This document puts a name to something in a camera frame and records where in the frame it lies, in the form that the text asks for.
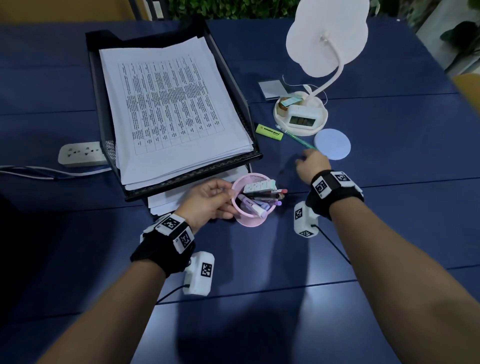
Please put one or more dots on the person's left hand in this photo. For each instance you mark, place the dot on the person's left hand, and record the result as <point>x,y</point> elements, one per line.
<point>202,206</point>

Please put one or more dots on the mint green eraser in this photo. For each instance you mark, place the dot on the mint green eraser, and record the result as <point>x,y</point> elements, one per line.
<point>290,102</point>

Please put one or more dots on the white column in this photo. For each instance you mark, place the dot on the white column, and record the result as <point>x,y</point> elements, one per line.
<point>431,33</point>

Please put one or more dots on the printed paper sheet bundle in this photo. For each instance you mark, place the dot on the printed paper sheet bundle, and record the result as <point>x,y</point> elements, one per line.
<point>210,167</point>
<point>165,202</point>
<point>168,105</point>

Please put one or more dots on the green pen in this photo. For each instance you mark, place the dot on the green pen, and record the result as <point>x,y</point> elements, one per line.
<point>296,139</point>

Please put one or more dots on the dark metal door frame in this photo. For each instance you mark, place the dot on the dark metal door frame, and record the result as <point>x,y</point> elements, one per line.
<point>150,9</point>

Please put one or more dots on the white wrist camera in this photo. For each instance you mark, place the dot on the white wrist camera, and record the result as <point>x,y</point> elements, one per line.
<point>302,225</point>
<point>195,281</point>

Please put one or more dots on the black wristband with markers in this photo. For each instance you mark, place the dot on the black wristband with markers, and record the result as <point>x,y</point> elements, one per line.
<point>150,255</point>
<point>318,206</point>

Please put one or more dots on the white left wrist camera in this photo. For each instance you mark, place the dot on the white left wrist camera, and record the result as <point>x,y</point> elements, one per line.
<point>195,281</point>

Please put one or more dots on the pink mesh cup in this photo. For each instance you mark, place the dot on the pink mesh cup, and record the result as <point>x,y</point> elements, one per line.
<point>247,221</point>

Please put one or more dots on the small digital clock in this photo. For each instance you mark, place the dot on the small digital clock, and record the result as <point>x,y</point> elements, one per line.
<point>302,120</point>

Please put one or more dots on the pale blue round pad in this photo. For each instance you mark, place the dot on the pale blue round pad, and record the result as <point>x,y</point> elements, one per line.
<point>333,144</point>

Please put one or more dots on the small grey square card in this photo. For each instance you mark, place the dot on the small grey square card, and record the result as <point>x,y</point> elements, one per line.
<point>272,90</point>

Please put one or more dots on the black left wristband with markers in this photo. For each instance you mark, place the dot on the black left wristband with markers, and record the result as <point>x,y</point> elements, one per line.
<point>150,255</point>

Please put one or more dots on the yellow highlighter pen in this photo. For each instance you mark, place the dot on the yellow highlighter pen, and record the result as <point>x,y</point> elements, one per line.
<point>269,131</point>

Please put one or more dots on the white power strip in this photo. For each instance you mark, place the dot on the white power strip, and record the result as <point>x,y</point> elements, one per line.
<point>82,153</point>

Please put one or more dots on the green plant wall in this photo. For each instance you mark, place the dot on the green plant wall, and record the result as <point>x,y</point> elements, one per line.
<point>225,7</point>

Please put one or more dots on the dark green potted plant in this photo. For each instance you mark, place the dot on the dark green potted plant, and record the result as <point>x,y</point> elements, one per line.
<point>457,35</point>

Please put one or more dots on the black right wristband with markers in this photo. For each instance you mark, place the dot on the black right wristband with markers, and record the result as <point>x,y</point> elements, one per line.
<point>318,206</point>

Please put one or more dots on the bunch of coloured markers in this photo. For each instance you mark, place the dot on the bunch of coloured markers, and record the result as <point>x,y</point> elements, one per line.
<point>258,185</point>

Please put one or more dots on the person's left forearm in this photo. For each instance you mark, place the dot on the person's left forearm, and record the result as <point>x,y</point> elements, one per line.
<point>105,322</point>

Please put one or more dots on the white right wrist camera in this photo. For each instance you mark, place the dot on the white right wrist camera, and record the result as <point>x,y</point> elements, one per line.
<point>302,225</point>

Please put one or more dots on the black mesh tiered tray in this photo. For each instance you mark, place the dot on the black mesh tiered tray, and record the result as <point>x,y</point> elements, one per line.
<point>142,37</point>

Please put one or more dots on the large black chair back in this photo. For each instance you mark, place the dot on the large black chair back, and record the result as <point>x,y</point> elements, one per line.
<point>7,262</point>

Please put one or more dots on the white flower-shaped desk lamp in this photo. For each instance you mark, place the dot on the white flower-shaped desk lamp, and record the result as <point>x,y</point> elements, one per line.
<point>326,22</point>

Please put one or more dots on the person's right hand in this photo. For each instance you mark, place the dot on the person's right hand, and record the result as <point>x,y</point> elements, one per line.
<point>315,165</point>

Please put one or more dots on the person's right forearm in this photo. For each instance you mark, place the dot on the person's right forearm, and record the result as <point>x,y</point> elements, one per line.
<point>412,281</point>

